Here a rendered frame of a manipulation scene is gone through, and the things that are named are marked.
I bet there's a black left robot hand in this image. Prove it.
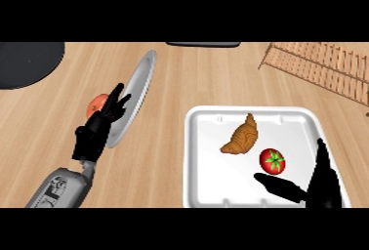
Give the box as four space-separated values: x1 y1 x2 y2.
70 82 132 164

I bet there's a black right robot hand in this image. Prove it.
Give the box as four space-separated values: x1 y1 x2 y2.
252 138 343 209

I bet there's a white tray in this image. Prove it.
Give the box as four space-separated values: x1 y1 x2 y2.
181 104 352 209

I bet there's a brown croissant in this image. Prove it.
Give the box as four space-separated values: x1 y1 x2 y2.
218 112 259 155

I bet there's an orange-red tomato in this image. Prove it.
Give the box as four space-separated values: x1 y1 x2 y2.
85 94 110 119

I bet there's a red tomato with green stem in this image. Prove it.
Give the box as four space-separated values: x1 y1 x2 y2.
258 147 286 176

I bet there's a grey plate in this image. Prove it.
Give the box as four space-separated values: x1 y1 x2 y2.
104 49 157 149

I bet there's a dark grey round object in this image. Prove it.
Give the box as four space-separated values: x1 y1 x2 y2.
0 42 66 91

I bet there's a dark grey flat object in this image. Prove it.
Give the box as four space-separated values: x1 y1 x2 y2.
163 42 241 49

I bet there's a brown wire tiered shelf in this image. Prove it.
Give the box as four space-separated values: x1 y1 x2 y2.
258 42 369 117

